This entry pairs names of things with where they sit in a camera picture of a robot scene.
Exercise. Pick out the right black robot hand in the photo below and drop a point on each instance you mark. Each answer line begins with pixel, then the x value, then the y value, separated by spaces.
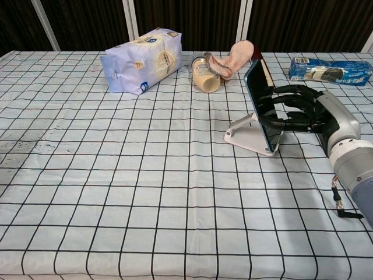
pixel 335 116

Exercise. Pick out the black smartphone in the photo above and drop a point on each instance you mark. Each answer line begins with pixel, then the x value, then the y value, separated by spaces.
pixel 259 84

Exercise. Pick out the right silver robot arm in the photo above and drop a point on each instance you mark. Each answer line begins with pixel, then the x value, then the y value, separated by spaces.
pixel 355 169

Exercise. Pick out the white folding phone stand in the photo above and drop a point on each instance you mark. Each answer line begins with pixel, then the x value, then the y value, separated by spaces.
pixel 247 140

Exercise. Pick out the blue cookie pack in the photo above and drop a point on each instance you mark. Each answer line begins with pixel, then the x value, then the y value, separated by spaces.
pixel 323 71

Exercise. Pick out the dark red long box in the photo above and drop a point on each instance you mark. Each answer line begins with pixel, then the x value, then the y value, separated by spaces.
pixel 268 74

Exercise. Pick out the cream glass jar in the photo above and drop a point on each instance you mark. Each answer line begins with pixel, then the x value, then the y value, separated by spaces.
pixel 205 80

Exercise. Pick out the dark ribbed curtain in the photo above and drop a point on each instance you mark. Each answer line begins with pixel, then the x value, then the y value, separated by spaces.
pixel 189 17

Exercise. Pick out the blue white paper bag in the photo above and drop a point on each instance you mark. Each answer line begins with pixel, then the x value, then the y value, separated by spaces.
pixel 137 67

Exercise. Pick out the white black-grid tablecloth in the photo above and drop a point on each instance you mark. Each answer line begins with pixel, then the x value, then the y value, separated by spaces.
pixel 116 181

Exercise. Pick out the white frame post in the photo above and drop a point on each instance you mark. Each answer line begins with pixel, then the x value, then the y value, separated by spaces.
pixel 46 26
pixel 244 20
pixel 130 17
pixel 369 46

